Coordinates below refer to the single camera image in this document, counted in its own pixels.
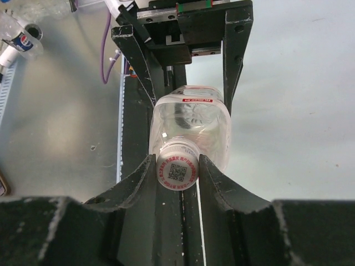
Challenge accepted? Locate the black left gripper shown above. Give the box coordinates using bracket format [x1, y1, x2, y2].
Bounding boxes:
[111, 1, 253, 112]

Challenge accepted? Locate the white bottle cap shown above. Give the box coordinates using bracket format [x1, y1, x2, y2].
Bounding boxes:
[156, 137, 200, 191]

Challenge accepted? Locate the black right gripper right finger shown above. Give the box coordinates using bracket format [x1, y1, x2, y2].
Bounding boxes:
[199, 155, 354, 265]

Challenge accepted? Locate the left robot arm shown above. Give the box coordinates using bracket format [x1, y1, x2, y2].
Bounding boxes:
[106, 1, 253, 110]

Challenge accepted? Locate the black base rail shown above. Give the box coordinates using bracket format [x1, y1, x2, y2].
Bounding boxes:
[121, 74, 206, 266]

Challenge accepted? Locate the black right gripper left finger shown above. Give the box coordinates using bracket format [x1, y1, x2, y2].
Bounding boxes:
[1, 155, 156, 265]

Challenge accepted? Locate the fruit tea bottle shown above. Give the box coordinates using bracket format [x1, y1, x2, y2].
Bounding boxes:
[149, 85, 231, 172]

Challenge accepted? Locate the white slotted cable duct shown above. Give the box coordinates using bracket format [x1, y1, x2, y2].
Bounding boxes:
[116, 55, 125, 183]

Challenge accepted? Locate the pepsi bottle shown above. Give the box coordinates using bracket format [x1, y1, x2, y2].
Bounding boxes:
[1, 11, 43, 68]

